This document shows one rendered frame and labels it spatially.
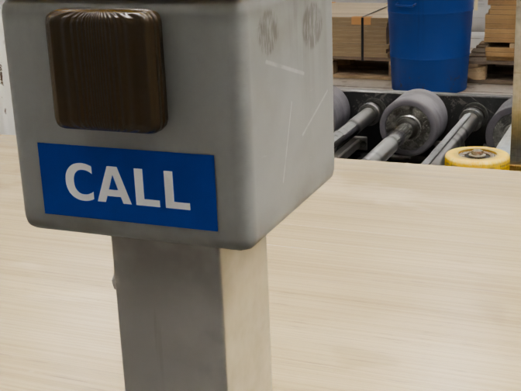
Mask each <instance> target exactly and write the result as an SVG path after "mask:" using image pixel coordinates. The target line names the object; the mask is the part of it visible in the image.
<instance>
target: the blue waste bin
mask: <svg viewBox="0 0 521 391"><path fill-rule="evenodd" d="M473 9H474V0H388V29H389V44H390V60H391V75H392V89H393V90H399V91H409V90H412V89H426V90H428V91H431V92H453V93H458V92H462V91H463V90H465V89H466V88H467V83H468V65H469V55H470V45H471V27H472V17H473Z"/></svg>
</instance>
